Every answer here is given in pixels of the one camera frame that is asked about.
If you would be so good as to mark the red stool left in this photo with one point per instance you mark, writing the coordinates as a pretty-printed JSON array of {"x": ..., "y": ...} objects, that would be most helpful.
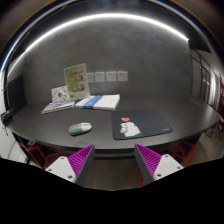
[{"x": 41, "y": 155}]

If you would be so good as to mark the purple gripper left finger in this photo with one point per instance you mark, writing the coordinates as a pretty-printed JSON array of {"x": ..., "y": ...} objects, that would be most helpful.
[{"x": 75, "y": 167}]

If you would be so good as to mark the red stool right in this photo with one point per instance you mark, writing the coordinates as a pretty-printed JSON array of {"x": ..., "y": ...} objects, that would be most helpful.
[{"x": 182, "y": 152}]

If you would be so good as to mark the black monitor at left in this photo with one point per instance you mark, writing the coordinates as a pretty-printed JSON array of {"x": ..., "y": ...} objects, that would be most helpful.
[{"x": 16, "y": 95}]

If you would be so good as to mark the red stool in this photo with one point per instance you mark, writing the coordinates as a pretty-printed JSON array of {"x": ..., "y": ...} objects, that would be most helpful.
[
  {"x": 182, "y": 152},
  {"x": 41, "y": 155}
]

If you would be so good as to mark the small colourful standing card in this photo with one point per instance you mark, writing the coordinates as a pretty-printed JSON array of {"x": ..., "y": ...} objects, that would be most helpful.
[{"x": 60, "y": 94}]

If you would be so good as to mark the green standing menu card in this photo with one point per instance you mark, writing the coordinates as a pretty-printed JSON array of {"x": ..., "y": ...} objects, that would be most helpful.
[{"x": 76, "y": 82}]

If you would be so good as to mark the black mouse pad with print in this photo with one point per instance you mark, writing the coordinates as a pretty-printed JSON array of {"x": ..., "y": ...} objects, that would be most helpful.
[{"x": 131, "y": 124}]

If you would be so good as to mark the curved LED light strip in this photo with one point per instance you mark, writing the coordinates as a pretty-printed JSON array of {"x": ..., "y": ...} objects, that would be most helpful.
[{"x": 84, "y": 19}]

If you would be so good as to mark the grey magazine lying flat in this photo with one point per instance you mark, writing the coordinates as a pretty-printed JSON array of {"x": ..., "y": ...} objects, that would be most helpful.
[{"x": 57, "y": 106}]

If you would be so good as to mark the white book with blue band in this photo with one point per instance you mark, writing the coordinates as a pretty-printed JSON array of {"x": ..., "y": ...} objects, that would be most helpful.
[{"x": 101, "y": 102}]

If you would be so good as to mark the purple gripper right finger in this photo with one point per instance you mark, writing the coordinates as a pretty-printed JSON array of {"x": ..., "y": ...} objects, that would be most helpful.
[{"x": 154, "y": 166}]

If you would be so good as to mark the white wall paper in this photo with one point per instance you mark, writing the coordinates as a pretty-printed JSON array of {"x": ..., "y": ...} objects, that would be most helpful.
[
  {"x": 111, "y": 76},
  {"x": 122, "y": 75},
  {"x": 90, "y": 77},
  {"x": 99, "y": 76}
]

